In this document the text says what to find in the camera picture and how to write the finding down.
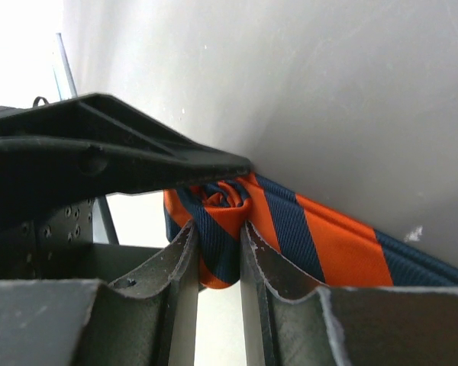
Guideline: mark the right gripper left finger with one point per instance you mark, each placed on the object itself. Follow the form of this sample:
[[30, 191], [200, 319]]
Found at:
[[114, 305]]

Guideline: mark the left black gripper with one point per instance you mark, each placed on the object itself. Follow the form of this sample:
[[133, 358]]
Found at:
[[74, 150]]

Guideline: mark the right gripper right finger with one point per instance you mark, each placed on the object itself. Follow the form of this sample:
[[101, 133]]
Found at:
[[291, 318]]

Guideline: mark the orange navy striped tie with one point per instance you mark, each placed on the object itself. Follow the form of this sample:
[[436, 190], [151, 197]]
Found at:
[[327, 245]]

